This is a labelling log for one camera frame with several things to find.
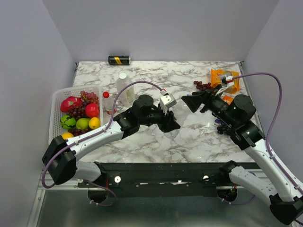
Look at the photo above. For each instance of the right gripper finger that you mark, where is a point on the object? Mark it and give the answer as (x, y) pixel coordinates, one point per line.
(193, 101)
(207, 92)

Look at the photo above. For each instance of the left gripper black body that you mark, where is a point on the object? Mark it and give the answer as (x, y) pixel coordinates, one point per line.
(158, 117)

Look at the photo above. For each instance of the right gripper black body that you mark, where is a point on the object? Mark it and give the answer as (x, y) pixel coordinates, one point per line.
(216, 104)

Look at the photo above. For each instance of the clear plastic water bottle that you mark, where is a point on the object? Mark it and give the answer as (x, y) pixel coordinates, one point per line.
(181, 112)

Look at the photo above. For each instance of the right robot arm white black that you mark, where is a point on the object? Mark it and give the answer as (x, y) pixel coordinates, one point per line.
(284, 193)

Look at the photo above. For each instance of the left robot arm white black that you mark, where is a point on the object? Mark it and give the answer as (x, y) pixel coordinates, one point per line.
(62, 158)

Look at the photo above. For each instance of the large clear bottle white cap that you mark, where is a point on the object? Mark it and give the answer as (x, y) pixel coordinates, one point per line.
(127, 97)

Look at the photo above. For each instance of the small bottle red cap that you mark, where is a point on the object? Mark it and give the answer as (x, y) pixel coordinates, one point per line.
(108, 103)

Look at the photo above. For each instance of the red grape bunch on table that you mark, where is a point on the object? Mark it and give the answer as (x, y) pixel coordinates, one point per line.
(202, 86)

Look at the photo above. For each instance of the orange razor box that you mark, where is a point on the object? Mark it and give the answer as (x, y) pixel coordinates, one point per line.
(228, 99)

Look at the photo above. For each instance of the purple box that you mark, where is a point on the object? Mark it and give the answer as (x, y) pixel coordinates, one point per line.
(218, 121)

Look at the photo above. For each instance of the orange snack bag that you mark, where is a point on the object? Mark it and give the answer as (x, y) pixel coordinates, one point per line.
(215, 80)

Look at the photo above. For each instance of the dark grape bunch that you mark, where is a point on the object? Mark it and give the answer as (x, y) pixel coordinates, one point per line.
(223, 129)

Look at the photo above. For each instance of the yellow lemon toy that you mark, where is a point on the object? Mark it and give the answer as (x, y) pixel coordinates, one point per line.
(94, 123)

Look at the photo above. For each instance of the red apple toy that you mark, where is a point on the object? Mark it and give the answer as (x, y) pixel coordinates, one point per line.
(92, 110)

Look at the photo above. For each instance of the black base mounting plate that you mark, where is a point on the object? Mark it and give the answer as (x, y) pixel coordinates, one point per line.
(163, 179)

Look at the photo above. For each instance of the black battery with gold band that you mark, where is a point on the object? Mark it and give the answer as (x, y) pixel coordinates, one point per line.
(119, 60)

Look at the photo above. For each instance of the red grape bunch in basket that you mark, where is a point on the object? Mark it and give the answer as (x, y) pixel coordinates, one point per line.
(79, 112)

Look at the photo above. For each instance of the green pear toy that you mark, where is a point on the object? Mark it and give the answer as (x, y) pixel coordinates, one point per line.
(82, 123)

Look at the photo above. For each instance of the red dragon fruit toy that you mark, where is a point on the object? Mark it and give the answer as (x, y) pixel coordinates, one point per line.
(69, 103)

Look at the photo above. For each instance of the green watermelon toy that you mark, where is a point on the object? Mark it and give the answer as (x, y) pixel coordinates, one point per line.
(67, 122)

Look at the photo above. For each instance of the orange fruit toy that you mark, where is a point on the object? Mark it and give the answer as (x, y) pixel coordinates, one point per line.
(67, 135)

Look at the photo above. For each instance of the white plastic basket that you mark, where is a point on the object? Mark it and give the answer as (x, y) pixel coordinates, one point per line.
(55, 128)

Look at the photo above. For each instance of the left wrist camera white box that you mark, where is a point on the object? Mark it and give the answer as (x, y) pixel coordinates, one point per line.
(167, 101)

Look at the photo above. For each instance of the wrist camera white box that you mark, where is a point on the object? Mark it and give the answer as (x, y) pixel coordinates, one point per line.
(167, 101)
(226, 82)

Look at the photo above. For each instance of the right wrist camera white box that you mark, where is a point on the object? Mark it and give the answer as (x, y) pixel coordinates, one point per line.
(226, 82)

